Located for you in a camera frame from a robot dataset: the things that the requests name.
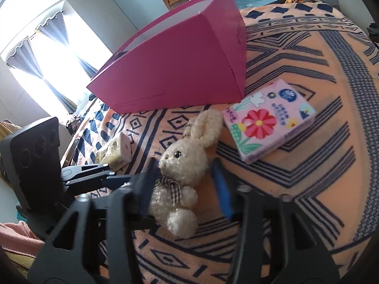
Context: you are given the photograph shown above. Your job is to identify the person's left forearm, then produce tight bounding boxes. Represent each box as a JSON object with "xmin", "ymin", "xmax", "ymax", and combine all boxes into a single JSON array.
[{"xmin": 0, "ymin": 221, "xmax": 45, "ymax": 253}]

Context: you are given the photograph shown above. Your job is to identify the yellow tissue pack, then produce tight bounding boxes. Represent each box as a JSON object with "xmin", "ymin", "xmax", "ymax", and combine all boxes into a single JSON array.
[{"xmin": 95, "ymin": 132, "xmax": 133, "ymax": 172}]

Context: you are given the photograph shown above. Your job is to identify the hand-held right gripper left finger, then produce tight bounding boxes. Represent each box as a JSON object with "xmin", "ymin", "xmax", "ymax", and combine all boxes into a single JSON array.
[{"xmin": 28, "ymin": 157, "xmax": 162, "ymax": 284}]

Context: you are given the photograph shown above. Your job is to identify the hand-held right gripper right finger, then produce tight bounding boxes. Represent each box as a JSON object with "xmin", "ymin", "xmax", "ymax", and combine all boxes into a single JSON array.
[{"xmin": 209, "ymin": 158, "xmax": 341, "ymax": 284}]

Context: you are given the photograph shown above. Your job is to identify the teal plastic basket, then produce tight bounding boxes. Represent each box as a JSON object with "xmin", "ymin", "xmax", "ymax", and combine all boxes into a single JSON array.
[{"xmin": 15, "ymin": 205, "xmax": 30, "ymax": 221}]

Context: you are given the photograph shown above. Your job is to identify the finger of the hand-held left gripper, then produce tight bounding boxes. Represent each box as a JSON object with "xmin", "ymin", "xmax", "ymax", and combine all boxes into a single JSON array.
[
  {"xmin": 61, "ymin": 162, "xmax": 116, "ymax": 181},
  {"xmin": 65, "ymin": 173, "xmax": 140, "ymax": 197}
]

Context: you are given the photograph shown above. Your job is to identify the yellow garment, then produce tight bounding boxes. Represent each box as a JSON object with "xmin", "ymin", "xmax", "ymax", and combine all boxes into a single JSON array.
[{"xmin": 0, "ymin": 120, "xmax": 23, "ymax": 138}]

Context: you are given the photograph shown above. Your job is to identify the grey blue curtain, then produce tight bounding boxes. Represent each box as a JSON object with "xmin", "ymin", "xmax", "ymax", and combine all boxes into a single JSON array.
[
  {"xmin": 6, "ymin": 38, "xmax": 78, "ymax": 114},
  {"xmin": 37, "ymin": 11, "xmax": 99, "ymax": 77}
]

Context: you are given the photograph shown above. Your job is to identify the pink cardboard box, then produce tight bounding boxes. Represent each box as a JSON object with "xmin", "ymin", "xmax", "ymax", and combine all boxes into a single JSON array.
[{"xmin": 86, "ymin": 0, "xmax": 247, "ymax": 114}]

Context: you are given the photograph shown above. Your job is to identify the cream rabbit plush toy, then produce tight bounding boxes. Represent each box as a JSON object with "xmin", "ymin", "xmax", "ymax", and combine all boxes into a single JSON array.
[{"xmin": 148, "ymin": 109, "xmax": 224, "ymax": 239}]

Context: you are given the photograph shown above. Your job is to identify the pink floral tissue pack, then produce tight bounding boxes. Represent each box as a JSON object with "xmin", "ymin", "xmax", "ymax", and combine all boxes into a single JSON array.
[{"xmin": 222, "ymin": 79, "xmax": 317, "ymax": 165}]

